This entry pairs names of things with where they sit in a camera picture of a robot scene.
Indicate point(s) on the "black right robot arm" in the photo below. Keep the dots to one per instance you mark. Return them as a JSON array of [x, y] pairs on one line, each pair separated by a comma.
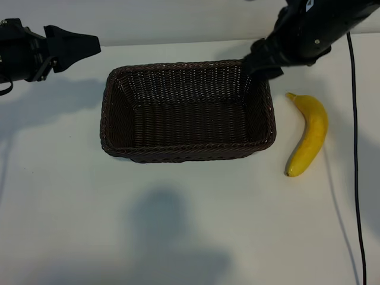
[[350, 15]]

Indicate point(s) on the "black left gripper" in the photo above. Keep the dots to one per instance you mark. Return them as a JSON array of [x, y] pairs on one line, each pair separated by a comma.
[[20, 56]]

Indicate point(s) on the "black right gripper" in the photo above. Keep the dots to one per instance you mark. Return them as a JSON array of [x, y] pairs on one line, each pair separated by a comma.
[[297, 41]]

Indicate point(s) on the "dark brown woven basket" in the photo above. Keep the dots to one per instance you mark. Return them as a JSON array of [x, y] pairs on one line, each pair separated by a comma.
[[190, 118]]

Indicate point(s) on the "yellow banana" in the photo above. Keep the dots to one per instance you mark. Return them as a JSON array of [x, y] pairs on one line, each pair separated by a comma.
[[313, 130]]

